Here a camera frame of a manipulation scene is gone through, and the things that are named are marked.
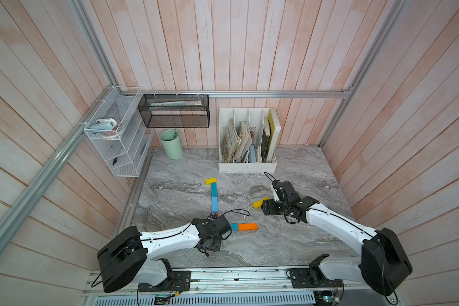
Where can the aluminium front rail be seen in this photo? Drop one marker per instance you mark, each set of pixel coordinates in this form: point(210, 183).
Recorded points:
point(254, 279)

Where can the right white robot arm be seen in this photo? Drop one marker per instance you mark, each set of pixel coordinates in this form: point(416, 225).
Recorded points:
point(381, 261)

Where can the small yellow wooden block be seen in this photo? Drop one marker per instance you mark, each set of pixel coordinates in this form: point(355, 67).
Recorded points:
point(210, 181)

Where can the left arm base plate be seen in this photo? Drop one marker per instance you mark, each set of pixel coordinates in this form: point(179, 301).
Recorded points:
point(172, 281)

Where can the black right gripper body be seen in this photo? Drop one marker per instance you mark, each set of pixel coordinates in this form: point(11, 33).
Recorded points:
point(275, 207)

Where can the black wire mesh basket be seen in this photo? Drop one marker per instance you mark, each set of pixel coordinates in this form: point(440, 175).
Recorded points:
point(175, 110)

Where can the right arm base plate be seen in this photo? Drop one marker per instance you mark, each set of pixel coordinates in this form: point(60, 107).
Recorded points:
point(311, 278)

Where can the mint green plastic cup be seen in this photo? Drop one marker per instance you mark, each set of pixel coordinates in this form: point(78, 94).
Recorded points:
point(171, 143)

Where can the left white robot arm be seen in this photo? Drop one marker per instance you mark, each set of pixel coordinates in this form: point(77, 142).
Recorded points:
point(136, 257)

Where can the cream hardcover book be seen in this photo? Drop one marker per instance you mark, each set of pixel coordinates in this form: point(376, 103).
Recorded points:
point(275, 131)

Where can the white plastic file organizer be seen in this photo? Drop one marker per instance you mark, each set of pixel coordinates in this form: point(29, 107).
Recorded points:
point(254, 131)

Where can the white wire shelf rack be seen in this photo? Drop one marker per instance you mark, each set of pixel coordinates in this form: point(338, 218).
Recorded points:
point(125, 154)

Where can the illustrated Chinese history book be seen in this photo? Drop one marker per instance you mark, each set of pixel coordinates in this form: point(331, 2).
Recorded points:
point(230, 142)

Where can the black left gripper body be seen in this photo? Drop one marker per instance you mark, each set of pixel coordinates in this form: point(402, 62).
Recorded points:
point(214, 246)

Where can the light blue wooden block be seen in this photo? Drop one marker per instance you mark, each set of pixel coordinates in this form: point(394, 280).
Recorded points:
point(215, 209)

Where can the long yellow wooden block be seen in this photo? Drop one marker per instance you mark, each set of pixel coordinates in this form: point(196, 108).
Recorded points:
point(259, 204)

